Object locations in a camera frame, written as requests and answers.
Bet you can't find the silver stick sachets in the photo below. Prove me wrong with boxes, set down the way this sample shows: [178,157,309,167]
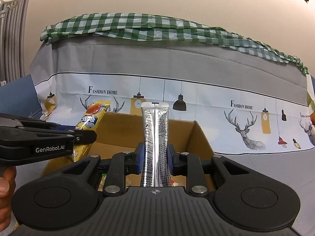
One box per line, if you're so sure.
[141,102,171,188]

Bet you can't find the yellow chip packet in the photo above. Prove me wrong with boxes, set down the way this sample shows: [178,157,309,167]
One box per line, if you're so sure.
[71,97,112,162]

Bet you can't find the red snack packet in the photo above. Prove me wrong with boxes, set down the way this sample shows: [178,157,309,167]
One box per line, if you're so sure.
[171,180,180,187]

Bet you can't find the green label granola bag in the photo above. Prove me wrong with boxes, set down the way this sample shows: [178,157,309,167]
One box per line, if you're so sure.
[98,174,107,192]

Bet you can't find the person left hand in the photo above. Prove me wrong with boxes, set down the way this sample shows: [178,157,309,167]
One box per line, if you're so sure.
[0,166,17,232]

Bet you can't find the open cardboard box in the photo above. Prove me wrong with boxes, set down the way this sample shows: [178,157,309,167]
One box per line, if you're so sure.
[40,112,215,194]

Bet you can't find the blue sofa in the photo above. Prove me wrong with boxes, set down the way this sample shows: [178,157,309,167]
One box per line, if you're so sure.
[0,75,42,119]

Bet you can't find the grey printed sofa cover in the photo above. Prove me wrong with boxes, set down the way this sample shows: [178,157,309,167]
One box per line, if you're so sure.
[30,36,314,155]

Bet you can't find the grey curtain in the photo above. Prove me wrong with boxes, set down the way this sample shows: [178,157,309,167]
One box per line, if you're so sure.
[1,0,29,83]

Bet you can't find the green checkered cloth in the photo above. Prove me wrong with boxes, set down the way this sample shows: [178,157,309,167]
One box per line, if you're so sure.
[40,13,309,75]

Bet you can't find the orange cushion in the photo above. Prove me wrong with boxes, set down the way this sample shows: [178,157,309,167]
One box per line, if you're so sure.
[310,111,315,125]

